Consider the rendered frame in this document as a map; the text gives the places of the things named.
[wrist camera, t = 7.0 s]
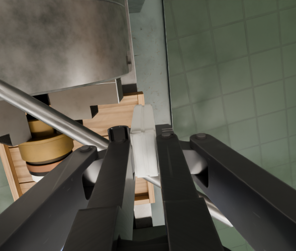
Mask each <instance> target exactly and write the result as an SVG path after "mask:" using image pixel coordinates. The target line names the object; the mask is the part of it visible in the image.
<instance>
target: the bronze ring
mask: <svg viewBox="0 0 296 251"><path fill-rule="evenodd" d="M26 117H27V121H28V124H29V129H30V133H31V136H32V140H30V141H27V142H24V143H22V144H19V145H18V148H19V151H20V155H21V158H22V160H24V161H26V166H27V169H28V170H29V173H30V174H31V175H33V176H45V175H46V174H47V173H49V172H50V171H51V170H52V169H53V168H55V167H56V166H57V165H58V164H59V163H60V162H62V161H63V160H64V159H65V158H66V157H67V156H69V155H70V154H71V153H72V152H73V150H72V149H73V148H74V143H73V139H72V138H70V137H68V136H67V135H65V134H63V133H60V134H58V133H57V132H56V129H54V128H52V127H51V126H49V125H47V124H45V123H44V122H42V121H40V120H38V119H37V118H35V117H33V116H31V115H29V114H27V115H26Z"/></svg>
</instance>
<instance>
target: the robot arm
mask: <svg viewBox="0 0 296 251"><path fill-rule="evenodd" d="M107 133H108V139H109V145H108V147H107V149H104V150H100V151H98V150H97V147H96V146H94V145H83V146H82V147H79V148H77V149H76V150H75V151H73V152H72V153H71V154H70V155H69V156H67V157H66V158H65V159H64V160H63V161H62V162H60V163H59V164H58V165H57V166H56V167H55V168H53V169H52V170H51V171H50V172H49V173H47V174H46V175H45V176H44V177H43V178H42V179H40V180H39V181H38V182H37V183H36V184H35V185H33V186H32V187H31V188H30V189H29V190H28V191H26V192H25V193H24V194H23V195H22V196H20V197H19V198H18V199H17V200H16V201H15V202H13V203H12V204H11V205H10V206H9V207H8V208H6V209H5V210H4V211H3V212H2V213H0V251H61V249H62V248H63V250H62V251H231V250H230V249H228V248H226V247H224V246H223V245H222V243H221V241H220V238H219V235H218V233H217V230H216V228H215V225H214V223H213V220H212V217H211V215H210V212H209V210H208V207H207V204H206V202H205V199H204V198H203V197H201V198H200V197H199V195H198V193H197V190H196V187H195V184H194V182H195V183H196V184H197V185H198V186H199V188H200V189H201V190H202V191H203V192H204V193H205V195H206V196H207V197H208V198H209V199H210V200H211V201H212V203H213V204H214V205H215V206H216V207H217V208H218V209H219V211H220V212H221V213H222V214H223V215H224V216H225V218H226V219H227V220H228V221H229V222H230V223H231V224H232V226H233V227H234V228H235V229H236V230H237V231H238V232H239V234H240V235H241V236H242V237H243V238H244V239H245V241H246V242H247V243H248V244H249V245H250V246H251V248H252V249H253V250H254V251H296V189H294V188H293V187H291V186H289V185H288V184H286V183H285V182H283V181H282V180H280V179H279V178H277V177H275V176H274V175H272V174H271V173H269V172H268V171H266V170H265V169H263V168H261V167H260V166H258V165H257V164H255V163H254V162H252V161H251V160H249V159H247V158H246V157H244V156H243V155H241V154H240V153H238V152H237V151H235V150H234V149H232V148H230V147H229V146H227V145H226V144H224V143H223V142H221V141H220V140H218V139H216V138H215V137H213V136H212V135H210V134H206V133H198V134H193V135H191V136H190V141H182V140H179V139H178V136H177V135H176V134H174V131H173V129H172V126H171V125H170V124H161V125H155V122H154V115H153V108H152V105H151V104H144V105H142V104H139V105H135V106H134V111H133V117H132V123H131V128H129V127H128V126H126V125H117V126H113V127H110V128H109V129H108V130H107ZM158 174H159V175H160V185H161V193H162V202H163V211H164V220H165V229H166V235H164V236H161V237H157V238H154V239H150V240H147V241H143V242H141V241H133V240H132V234H133V216H134V197H135V179H136V178H135V177H136V176H137V177H138V178H140V177H146V175H150V177H152V176H158Z"/></svg>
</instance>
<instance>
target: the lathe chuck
mask: <svg viewBox="0 0 296 251"><path fill-rule="evenodd" d="M126 56H128V66H127V64H126ZM131 71H132V62H131V53H130V44H129V35H128V27H127V18H126V10H125V8H124V7H123V6H121V5H119V4H116V3H113V2H109V1H103V0H0V79H2V80H4V81H6V82H8V83H9V84H11V85H13V86H15V87H17V88H18V89H20V90H22V91H24V92H25V93H27V94H29V95H31V96H36V95H42V94H48V93H53V92H59V91H64V90H70V89H75V88H80V87H85V86H89V85H94V84H98V83H103V82H107V81H110V80H114V79H117V78H121V77H123V76H126V75H127V74H128V73H129V72H131ZM2 100H3V99H1V98H0V101H2Z"/></svg>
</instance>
